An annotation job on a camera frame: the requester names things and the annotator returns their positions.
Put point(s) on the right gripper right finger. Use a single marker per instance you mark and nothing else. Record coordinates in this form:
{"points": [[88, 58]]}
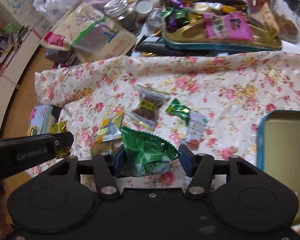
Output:
{"points": [[186, 159]]}

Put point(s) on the finger of the left gripper genrobot label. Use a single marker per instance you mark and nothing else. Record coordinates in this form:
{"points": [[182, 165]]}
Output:
{"points": [[20, 154]]}

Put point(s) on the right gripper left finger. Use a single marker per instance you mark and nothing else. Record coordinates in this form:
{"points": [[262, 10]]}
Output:
{"points": [[119, 160]]}

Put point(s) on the large green snack packet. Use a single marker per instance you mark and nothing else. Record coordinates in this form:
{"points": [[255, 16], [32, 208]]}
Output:
{"points": [[146, 154]]}

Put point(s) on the gold green candy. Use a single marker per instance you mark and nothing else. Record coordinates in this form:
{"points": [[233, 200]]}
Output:
{"points": [[62, 146]]}

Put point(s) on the gold tray with snacks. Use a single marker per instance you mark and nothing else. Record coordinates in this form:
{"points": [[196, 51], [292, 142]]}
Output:
{"points": [[183, 25]]}

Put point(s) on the yellow silver snack packet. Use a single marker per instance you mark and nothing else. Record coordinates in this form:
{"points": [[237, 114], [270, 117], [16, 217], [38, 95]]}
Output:
{"points": [[111, 127]]}

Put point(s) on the white hawthorn stick packet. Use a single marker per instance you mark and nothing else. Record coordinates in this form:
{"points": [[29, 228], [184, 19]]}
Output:
{"points": [[196, 128]]}

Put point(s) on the small green candy wrapper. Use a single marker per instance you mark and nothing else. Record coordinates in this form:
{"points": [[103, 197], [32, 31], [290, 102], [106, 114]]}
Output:
{"points": [[176, 108]]}

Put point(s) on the clear brown nut packet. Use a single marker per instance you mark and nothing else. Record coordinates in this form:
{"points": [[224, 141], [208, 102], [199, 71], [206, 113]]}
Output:
{"points": [[147, 111]]}

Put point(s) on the floral tablecloth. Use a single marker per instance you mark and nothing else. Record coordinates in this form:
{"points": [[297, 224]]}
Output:
{"points": [[233, 92]]}

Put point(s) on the empty gold tin tray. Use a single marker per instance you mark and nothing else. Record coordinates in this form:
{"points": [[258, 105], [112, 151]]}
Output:
{"points": [[278, 149]]}

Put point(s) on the grey cardboard box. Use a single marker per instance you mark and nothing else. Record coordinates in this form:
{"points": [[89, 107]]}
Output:
{"points": [[65, 58]]}

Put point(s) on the black remote control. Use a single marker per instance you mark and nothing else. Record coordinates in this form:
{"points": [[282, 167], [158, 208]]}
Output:
{"points": [[159, 47]]}

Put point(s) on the large beige paper bag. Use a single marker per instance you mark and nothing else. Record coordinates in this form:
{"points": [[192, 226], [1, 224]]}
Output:
{"points": [[90, 34]]}

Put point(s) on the pink snack bag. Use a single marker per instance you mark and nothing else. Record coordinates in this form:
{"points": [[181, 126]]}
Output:
{"points": [[232, 26]]}

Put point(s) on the small glass jar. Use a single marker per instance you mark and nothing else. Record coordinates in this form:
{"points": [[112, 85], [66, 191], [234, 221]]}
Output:
{"points": [[119, 11]]}

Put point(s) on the glass jar with walnuts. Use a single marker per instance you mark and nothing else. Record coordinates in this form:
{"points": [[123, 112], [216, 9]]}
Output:
{"points": [[287, 16]]}

